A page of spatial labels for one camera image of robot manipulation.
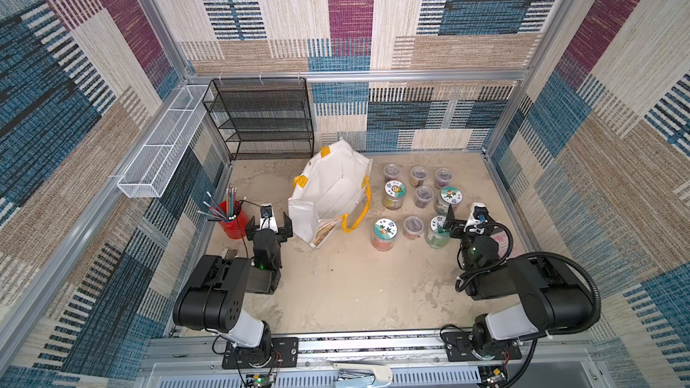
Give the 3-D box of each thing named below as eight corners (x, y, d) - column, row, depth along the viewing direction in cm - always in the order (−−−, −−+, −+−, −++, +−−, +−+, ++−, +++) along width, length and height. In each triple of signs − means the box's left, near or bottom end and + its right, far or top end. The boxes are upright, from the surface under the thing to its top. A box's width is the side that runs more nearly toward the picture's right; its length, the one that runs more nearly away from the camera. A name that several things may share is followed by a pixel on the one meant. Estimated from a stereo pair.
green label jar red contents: (372, 251, 94) (373, 239, 87) (370, 231, 99) (372, 218, 92) (395, 250, 94) (398, 239, 87) (393, 231, 99) (396, 218, 92)
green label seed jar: (383, 211, 104) (385, 197, 97) (381, 194, 109) (383, 180, 103) (404, 210, 104) (408, 197, 97) (401, 194, 109) (405, 179, 102)
